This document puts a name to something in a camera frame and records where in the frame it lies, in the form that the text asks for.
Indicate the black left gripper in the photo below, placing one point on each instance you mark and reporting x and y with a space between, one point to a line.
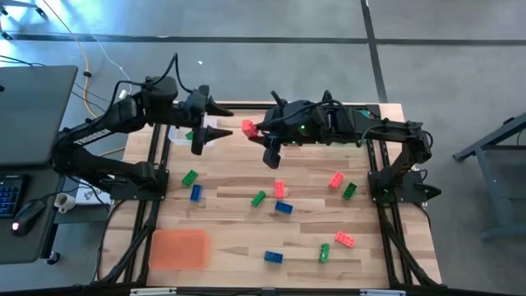
197 111

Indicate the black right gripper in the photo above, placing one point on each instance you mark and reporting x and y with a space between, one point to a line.
279 127

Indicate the red toy brick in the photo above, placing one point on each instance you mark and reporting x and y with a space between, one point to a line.
344 239
279 189
336 179
249 128

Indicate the blue toy brick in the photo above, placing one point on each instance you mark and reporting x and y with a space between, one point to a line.
196 192
273 257
284 207

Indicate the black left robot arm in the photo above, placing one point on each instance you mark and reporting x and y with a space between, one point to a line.
102 132

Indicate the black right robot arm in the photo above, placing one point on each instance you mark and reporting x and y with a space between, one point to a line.
394 129

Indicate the clear plastic bin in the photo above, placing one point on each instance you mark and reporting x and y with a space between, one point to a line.
177 139

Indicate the teal plastic bin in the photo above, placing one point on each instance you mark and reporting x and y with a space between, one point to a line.
365 113

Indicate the orange plastic bin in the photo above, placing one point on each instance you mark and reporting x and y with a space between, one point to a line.
178 248

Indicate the white printed paper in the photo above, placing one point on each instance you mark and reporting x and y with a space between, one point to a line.
88 197

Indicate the white mug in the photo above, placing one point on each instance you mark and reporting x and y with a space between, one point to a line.
65 202

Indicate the grey laptop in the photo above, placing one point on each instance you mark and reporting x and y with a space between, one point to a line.
37 115

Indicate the black stand legs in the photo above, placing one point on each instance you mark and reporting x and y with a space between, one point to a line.
41 13

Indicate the black computer mouse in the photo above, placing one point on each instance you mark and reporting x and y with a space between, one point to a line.
26 215

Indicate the dark grey desk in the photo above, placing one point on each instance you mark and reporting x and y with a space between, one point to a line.
24 251

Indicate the black aluminium table frame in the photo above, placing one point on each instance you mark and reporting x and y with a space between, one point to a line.
246 107

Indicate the black frame clamp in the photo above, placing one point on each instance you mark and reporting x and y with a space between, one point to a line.
328 95

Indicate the silver metal bracket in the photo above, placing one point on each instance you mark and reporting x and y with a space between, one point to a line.
382 292
153 292

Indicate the grey metal cart frame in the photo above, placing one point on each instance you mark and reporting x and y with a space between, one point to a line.
489 137

